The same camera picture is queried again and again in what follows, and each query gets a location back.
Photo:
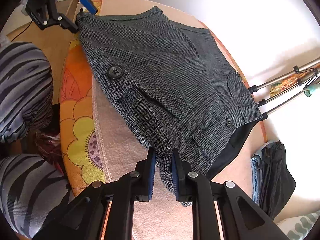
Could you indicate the grey houndstooth pants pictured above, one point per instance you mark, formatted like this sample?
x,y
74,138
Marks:
x,y
172,86

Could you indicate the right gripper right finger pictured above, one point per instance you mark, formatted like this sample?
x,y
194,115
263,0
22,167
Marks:
x,y
220,211

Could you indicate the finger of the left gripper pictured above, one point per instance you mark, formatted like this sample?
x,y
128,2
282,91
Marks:
x,y
56,18
88,4

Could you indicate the colourful scarf on tripod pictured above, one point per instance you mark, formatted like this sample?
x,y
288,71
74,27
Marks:
x,y
290,81

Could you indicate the black folded garment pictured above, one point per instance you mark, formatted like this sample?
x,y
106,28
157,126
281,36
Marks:
x,y
277,185

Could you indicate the zebra print trouser leg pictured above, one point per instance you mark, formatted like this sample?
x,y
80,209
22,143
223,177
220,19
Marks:
x,y
26,90

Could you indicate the orange floral bed sheet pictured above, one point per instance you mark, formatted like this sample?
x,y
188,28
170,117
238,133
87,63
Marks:
x,y
79,141

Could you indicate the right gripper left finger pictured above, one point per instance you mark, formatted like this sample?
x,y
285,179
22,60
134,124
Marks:
x,y
105,211

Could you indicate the green white patterned pillow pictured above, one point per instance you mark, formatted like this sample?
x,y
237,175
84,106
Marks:
x,y
297,228

